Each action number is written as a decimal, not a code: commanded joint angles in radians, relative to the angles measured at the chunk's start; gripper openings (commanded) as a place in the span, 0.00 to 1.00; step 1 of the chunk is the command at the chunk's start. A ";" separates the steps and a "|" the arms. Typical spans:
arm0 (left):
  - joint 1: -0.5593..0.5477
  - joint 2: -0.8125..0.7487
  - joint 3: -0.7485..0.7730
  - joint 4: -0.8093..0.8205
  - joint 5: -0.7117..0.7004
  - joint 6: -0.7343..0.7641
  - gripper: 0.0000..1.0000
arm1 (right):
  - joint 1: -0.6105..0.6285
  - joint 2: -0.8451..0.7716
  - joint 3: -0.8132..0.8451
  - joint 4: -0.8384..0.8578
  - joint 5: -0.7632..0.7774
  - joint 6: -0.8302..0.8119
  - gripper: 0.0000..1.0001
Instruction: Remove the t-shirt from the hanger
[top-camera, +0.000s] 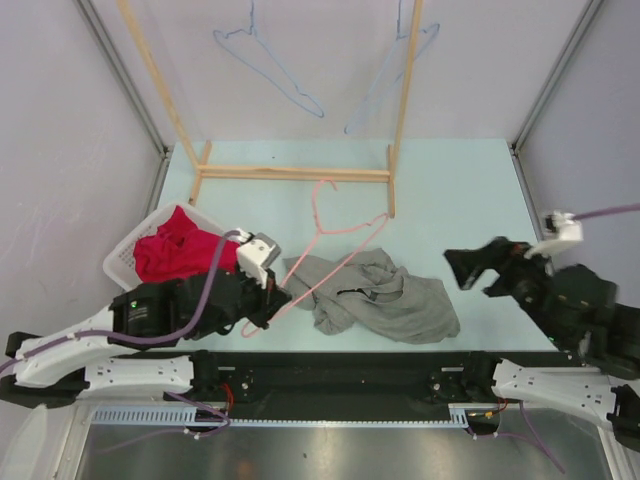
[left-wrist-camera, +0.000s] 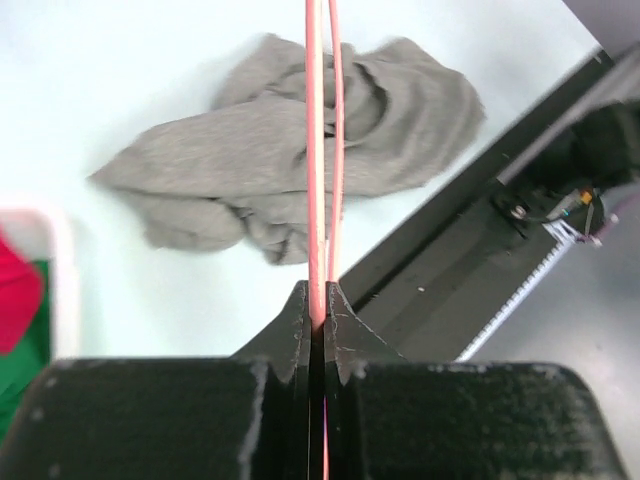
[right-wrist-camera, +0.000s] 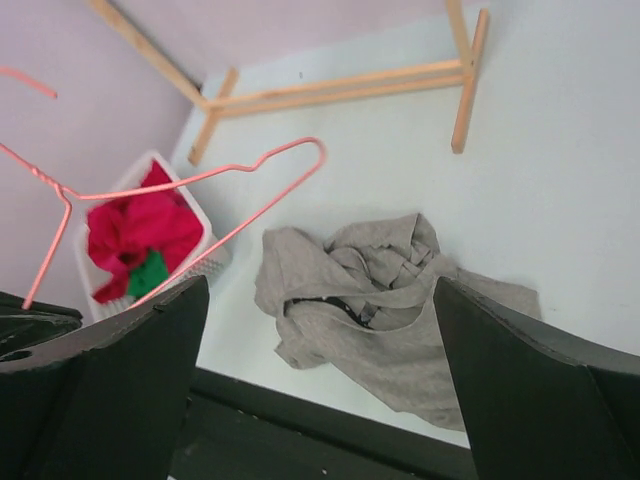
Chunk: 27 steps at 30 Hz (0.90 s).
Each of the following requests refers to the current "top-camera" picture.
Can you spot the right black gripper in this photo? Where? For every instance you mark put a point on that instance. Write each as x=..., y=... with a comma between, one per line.
x=499, y=254

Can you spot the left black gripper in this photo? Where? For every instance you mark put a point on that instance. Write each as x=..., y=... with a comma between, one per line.
x=269, y=300

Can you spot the grey t shirt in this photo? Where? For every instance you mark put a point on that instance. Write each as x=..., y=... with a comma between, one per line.
x=372, y=291

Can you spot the pink wire hanger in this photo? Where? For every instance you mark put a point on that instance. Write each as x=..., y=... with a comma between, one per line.
x=329, y=221

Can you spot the red t shirt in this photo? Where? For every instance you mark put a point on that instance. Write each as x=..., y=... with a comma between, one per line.
x=178, y=249

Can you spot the blue wire hanger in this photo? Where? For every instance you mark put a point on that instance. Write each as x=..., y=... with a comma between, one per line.
x=246, y=45
x=389, y=76

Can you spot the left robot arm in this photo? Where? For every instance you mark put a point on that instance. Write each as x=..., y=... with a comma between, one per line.
x=106, y=355

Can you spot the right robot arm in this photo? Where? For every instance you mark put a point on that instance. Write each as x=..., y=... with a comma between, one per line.
x=578, y=312

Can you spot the wooden clothes rack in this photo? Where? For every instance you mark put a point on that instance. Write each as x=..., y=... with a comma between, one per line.
x=204, y=170

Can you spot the white plastic basket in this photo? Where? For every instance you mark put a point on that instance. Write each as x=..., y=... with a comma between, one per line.
x=119, y=264

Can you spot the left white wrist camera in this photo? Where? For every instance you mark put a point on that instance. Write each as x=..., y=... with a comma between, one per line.
x=255, y=254

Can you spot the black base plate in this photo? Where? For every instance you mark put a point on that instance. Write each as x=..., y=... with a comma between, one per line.
x=355, y=383

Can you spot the white cable duct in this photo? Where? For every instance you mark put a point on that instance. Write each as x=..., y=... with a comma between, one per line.
x=451, y=416

